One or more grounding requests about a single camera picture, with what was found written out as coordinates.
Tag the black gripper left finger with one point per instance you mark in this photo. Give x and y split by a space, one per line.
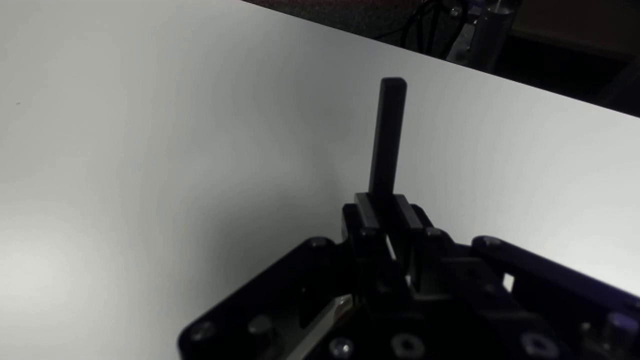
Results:
281 293

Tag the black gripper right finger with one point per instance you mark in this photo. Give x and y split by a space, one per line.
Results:
521 301

